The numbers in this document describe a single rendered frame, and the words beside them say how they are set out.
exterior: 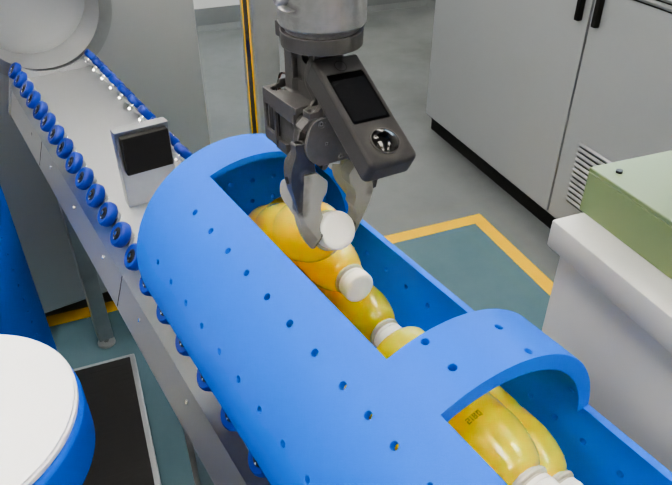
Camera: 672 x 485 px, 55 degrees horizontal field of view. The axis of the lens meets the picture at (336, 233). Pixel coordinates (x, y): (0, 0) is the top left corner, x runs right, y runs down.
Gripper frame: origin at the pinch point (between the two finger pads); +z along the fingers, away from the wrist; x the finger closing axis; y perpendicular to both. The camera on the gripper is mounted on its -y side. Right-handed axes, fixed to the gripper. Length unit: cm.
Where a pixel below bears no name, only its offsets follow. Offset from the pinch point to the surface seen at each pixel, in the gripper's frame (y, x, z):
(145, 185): 64, 2, 26
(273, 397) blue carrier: -10.2, 13.0, 6.3
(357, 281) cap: 3.5, -5.2, 10.9
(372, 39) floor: 346, -255, 123
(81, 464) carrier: 7.0, 28.6, 24.0
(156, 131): 63, -2, 15
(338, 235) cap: -0.7, 0.2, -0.2
